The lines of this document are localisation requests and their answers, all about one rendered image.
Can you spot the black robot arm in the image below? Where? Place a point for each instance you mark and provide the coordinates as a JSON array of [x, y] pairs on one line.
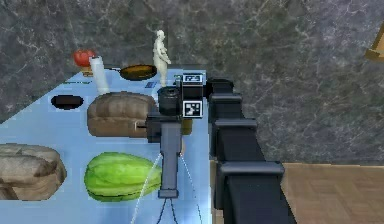
[[248, 186]]

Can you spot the red tomato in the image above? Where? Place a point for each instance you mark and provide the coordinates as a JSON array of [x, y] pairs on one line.
[[84, 57]]

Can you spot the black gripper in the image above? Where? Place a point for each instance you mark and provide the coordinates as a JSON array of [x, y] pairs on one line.
[[170, 133]]

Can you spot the brown bread loaf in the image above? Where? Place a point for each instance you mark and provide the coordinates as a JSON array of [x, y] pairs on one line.
[[26, 171], [116, 113]]

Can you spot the black round dish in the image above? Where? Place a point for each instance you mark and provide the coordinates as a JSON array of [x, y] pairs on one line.
[[67, 102]]

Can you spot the thin green pencil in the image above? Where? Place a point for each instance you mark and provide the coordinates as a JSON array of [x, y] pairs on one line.
[[76, 82]]

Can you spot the light wooden furniture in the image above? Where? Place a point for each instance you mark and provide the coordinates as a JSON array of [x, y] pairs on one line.
[[376, 50]]

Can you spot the small blue card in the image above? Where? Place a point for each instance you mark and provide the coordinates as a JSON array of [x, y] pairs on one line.
[[151, 85]]

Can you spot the white paper towel roll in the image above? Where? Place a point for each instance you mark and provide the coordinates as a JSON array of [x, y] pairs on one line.
[[99, 76]]

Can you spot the white human statue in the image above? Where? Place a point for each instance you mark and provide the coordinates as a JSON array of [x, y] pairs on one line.
[[161, 56]]

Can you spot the black frying pan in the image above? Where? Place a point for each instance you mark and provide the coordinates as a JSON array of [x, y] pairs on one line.
[[138, 72]]

